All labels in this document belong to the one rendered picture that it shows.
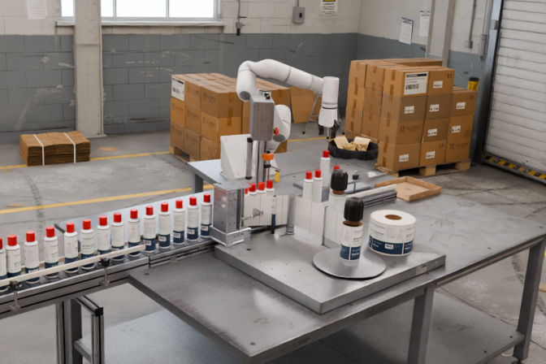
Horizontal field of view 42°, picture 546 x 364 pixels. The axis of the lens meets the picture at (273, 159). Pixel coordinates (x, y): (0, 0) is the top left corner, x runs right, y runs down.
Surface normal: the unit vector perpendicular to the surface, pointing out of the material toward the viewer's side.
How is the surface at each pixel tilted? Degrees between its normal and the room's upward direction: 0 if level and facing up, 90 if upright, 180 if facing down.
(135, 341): 1
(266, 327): 0
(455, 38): 90
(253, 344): 0
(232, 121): 88
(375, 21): 90
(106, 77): 90
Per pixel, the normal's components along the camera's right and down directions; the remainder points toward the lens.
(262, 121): 0.11, 0.27
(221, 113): 0.53, 0.22
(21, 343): 0.05, -0.96
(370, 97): -0.84, 0.07
